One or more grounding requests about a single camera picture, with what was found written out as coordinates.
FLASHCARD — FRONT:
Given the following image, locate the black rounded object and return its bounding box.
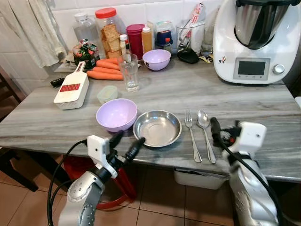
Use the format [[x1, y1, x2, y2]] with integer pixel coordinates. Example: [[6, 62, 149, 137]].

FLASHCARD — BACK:
[[177, 47, 200, 65]]

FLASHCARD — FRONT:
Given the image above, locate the round steel dish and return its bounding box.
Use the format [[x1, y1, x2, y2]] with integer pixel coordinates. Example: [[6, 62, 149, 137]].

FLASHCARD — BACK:
[[133, 110, 183, 148]]

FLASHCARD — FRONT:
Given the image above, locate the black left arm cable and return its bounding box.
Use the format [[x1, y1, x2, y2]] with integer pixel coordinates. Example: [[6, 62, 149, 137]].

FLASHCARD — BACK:
[[47, 139, 89, 226]]

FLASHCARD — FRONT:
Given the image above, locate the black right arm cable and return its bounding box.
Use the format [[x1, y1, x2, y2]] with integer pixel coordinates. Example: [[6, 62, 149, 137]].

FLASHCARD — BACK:
[[219, 140, 284, 226]]

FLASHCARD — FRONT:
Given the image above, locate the white tray under table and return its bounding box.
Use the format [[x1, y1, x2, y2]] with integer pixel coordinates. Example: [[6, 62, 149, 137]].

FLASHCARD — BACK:
[[173, 168, 227, 190]]

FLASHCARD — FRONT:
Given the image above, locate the white kitchen cooking machine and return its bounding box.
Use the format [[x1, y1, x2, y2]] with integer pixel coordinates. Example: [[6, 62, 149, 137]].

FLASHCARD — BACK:
[[212, 0, 301, 86]]

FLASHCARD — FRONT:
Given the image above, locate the small purple plastic bowl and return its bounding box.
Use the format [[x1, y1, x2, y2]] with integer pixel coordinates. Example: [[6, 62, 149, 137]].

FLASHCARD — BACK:
[[142, 48, 172, 72]]

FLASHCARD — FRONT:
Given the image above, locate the small pale green container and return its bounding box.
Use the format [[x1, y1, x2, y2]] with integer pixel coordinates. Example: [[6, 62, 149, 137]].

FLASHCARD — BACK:
[[96, 85, 119, 105]]

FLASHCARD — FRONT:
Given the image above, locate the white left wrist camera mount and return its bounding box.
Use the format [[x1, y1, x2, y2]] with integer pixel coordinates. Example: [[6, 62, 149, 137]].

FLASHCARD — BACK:
[[87, 135, 119, 179]]

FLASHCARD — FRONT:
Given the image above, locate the bag of green vegetables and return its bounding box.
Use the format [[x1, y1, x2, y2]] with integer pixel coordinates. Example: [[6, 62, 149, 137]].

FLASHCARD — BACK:
[[71, 39, 101, 72]]

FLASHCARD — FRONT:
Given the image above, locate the magenta plastic canister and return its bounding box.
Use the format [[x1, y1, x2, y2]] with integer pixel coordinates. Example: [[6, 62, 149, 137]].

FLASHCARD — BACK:
[[126, 24, 146, 60]]

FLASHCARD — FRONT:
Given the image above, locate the red-lidded cracker jar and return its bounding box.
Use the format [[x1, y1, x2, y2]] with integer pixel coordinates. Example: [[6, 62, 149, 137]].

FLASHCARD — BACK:
[[95, 7, 123, 60]]

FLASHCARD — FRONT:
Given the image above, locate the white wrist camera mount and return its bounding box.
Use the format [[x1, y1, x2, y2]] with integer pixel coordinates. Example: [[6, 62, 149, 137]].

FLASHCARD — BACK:
[[235, 121, 268, 159], [87, 135, 119, 179]]

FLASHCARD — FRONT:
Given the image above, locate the clear drinking glass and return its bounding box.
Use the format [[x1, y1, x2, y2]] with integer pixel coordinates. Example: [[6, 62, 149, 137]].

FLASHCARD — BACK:
[[117, 53, 141, 93]]

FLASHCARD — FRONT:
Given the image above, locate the steel spoon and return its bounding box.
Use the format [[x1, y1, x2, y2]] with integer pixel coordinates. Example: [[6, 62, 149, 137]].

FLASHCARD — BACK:
[[196, 110, 217, 165]]

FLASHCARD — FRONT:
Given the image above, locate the dark wooden chair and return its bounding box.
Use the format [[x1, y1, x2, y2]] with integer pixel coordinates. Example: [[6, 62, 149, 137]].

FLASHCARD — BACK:
[[0, 66, 25, 110]]

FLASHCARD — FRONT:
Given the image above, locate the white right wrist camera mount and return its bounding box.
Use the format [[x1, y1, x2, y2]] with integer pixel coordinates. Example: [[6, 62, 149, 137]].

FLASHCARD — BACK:
[[235, 121, 268, 159]]

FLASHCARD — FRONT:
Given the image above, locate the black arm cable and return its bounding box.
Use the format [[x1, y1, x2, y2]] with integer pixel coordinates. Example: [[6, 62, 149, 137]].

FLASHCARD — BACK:
[[219, 140, 284, 226], [47, 139, 89, 226]]

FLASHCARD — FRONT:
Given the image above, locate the large purple plastic bowl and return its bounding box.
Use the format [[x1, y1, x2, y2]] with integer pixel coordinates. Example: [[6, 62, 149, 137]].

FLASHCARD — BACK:
[[95, 98, 139, 133]]

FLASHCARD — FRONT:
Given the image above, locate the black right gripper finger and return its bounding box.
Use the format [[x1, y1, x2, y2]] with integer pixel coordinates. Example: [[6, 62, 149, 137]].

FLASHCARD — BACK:
[[210, 117, 222, 145]]

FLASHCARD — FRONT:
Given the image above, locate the hanging beige cloth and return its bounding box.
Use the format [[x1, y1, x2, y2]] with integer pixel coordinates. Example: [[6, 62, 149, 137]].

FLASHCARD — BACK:
[[0, 0, 67, 68]]

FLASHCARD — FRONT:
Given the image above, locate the small white-capped spice bottle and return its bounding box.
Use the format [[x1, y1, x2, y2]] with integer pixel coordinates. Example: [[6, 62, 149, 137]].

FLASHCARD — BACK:
[[119, 33, 130, 57]]

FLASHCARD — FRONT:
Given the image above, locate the orange carrot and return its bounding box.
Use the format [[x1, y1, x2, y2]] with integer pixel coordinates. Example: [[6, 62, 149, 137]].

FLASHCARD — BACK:
[[86, 70, 124, 81], [96, 57, 121, 67], [92, 64, 121, 75]]

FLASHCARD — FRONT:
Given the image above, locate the clear container with packets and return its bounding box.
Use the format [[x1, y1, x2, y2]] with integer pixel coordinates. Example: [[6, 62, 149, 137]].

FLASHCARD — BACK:
[[176, 2, 206, 55]]

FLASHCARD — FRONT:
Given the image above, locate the blue-labelled jar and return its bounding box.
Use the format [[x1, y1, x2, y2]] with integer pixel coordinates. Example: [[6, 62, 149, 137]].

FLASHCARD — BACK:
[[155, 21, 176, 52]]

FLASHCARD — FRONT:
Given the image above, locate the black car key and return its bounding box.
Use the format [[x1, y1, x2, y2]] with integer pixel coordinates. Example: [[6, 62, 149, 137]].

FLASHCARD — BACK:
[[50, 77, 65, 88]]

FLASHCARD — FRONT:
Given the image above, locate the steel fork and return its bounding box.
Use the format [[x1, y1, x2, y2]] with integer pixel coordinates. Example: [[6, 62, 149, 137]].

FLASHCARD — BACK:
[[184, 108, 203, 164]]

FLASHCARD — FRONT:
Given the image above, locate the clear plastic bottle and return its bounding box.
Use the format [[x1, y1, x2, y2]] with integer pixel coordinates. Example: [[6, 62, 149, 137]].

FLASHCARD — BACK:
[[73, 12, 97, 48]]

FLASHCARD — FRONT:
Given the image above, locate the white slicer with red label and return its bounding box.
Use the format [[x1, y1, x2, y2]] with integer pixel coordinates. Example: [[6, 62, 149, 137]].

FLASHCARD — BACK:
[[53, 61, 90, 111]]

